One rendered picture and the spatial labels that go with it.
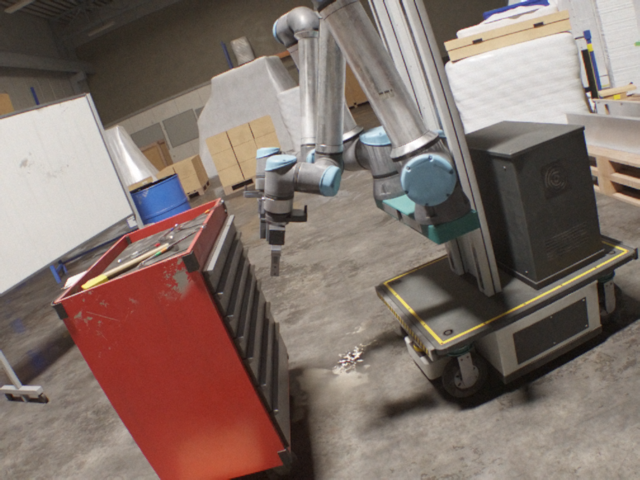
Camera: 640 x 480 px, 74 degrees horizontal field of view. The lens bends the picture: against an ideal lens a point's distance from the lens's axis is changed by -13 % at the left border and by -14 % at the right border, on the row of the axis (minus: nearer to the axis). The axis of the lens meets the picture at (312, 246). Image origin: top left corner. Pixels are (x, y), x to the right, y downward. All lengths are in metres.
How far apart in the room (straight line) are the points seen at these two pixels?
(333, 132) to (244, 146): 7.05
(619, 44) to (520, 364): 3.78
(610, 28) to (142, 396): 4.74
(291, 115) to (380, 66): 7.39
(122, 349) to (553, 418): 1.41
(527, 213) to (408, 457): 0.94
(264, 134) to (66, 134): 4.77
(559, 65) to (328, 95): 3.21
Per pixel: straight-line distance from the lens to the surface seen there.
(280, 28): 2.05
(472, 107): 4.47
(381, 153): 1.95
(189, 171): 9.96
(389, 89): 1.33
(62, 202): 4.22
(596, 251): 2.00
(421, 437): 1.83
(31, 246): 3.96
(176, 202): 5.31
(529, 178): 1.73
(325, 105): 1.51
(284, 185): 1.44
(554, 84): 4.49
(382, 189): 1.99
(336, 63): 1.50
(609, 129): 3.62
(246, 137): 8.53
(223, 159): 8.56
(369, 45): 1.33
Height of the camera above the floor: 1.23
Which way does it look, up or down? 17 degrees down
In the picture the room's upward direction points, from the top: 20 degrees counter-clockwise
